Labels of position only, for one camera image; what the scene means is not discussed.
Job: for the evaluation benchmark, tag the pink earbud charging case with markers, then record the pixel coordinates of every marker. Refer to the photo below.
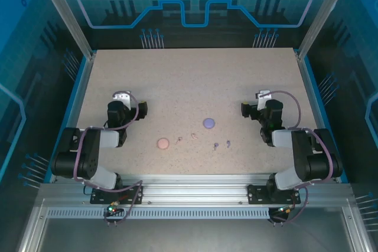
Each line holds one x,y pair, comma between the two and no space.
163,143

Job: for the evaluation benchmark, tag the purple earbud charging case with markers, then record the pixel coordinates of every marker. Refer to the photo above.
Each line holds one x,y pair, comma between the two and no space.
209,123

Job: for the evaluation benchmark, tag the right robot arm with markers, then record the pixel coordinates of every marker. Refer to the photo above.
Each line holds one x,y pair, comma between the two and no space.
307,151

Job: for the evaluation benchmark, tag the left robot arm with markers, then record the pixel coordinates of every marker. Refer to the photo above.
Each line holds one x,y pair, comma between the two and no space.
88,151

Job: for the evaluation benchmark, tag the small LED connector board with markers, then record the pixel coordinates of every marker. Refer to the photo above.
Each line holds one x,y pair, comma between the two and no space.
113,209
285,211

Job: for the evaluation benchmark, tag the grey metal base sheet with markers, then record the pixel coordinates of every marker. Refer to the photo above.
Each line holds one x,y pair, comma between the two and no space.
192,237

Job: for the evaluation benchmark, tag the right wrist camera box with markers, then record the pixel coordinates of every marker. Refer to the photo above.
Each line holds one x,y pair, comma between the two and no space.
262,98

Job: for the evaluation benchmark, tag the aluminium side frame rail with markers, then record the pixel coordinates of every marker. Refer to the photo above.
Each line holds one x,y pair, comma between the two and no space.
304,67
87,67

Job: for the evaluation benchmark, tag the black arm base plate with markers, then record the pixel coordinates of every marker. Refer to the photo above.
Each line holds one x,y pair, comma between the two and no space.
257,194
96,199

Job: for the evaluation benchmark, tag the aluminium mounting rail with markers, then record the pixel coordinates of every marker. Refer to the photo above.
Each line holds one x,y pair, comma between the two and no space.
192,188

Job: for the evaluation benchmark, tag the aluminium frame post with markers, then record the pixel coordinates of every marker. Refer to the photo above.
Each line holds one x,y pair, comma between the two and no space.
68,13
322,13

